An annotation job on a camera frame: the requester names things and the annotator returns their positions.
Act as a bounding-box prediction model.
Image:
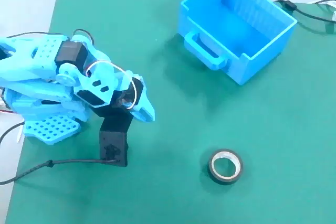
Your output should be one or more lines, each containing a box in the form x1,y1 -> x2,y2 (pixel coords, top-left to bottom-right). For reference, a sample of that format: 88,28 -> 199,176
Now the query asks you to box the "blue plastic box with handle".
177,0 -> 298,86

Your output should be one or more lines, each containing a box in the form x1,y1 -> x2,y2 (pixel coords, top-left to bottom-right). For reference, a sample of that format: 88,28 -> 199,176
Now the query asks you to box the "white wire loop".
85,60 -> 137,111

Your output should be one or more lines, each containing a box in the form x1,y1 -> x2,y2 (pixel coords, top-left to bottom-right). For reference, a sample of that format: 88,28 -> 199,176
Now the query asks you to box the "black camera cable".
0,158 -> 118,186

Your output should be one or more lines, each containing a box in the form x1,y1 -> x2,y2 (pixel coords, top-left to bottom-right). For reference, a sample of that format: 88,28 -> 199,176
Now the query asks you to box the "black cable with ferrite block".
272,0 -> 336,23

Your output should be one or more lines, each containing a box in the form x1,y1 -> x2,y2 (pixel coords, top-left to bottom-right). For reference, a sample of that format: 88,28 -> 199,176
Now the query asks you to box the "blue gripper with motor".
75,48 -> 156,124

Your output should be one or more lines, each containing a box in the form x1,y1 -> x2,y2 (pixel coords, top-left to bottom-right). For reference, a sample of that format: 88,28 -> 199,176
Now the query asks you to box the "black electrical tape roll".
208,148 -> 244,185

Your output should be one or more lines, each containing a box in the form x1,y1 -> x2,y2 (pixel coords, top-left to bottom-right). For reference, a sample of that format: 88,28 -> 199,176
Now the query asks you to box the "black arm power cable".
0,122 -> 26,146

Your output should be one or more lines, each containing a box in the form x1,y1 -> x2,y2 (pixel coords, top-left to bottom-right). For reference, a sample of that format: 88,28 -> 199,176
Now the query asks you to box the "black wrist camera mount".
90,103 -> 133,168

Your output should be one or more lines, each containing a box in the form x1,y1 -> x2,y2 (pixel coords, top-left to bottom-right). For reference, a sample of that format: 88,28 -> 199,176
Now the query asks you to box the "green cutting mat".
0,0 -> 336,224

